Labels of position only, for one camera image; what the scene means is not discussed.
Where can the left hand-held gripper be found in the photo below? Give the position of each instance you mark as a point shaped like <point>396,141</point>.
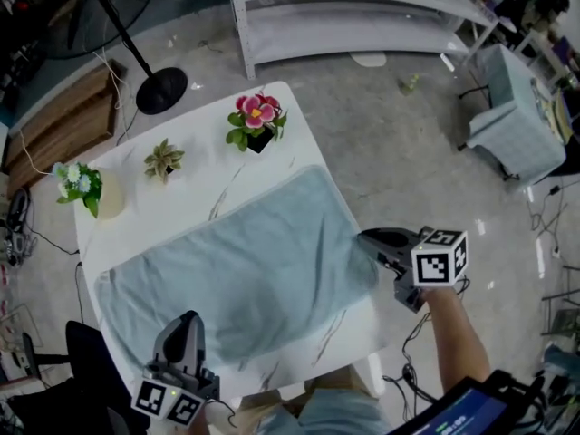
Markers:
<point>156,399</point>

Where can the white metal shelving rack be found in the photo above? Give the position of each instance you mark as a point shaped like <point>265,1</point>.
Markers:
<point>353,21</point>

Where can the chair with pale blue cover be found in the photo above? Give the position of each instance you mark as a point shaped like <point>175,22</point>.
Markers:
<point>516,125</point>

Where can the black chest-mounted tablet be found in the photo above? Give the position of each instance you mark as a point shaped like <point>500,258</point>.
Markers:
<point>457,410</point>

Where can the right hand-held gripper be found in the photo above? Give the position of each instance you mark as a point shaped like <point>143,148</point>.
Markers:
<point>435,265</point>

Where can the person's left forearm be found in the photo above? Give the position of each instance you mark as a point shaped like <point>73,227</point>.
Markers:
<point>199,426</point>

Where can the wooden step platform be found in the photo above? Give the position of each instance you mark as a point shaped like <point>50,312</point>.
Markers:
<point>63,120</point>

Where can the white oval disc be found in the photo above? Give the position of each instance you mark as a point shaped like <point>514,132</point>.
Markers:
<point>368,59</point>

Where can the person's khaki trousers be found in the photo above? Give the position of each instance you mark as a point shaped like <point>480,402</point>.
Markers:
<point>317,383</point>

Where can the black standing fan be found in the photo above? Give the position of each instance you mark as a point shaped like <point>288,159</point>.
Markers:
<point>118,25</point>

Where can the light blue towel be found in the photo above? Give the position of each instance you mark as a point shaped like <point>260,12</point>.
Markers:
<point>244,265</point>

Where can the black office chair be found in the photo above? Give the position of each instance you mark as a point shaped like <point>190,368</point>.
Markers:
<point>86,365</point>

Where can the dark oval device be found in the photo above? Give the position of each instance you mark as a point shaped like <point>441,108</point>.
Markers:
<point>18,211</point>

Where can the pink flower plant in pot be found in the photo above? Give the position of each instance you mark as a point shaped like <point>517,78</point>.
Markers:
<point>256,122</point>

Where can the person's right forearm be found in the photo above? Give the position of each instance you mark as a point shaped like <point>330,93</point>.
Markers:
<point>457,338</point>

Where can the small succulent in white pot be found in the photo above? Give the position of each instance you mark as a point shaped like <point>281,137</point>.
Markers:
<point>163,160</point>

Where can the person's light blue shirt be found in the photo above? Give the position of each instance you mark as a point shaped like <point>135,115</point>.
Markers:
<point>335,415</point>

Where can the daisy plant in cream pot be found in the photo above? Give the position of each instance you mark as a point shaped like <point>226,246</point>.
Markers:
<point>90,190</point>

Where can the small green plant sprig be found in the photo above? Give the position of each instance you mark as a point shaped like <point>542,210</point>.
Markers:
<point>409,84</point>

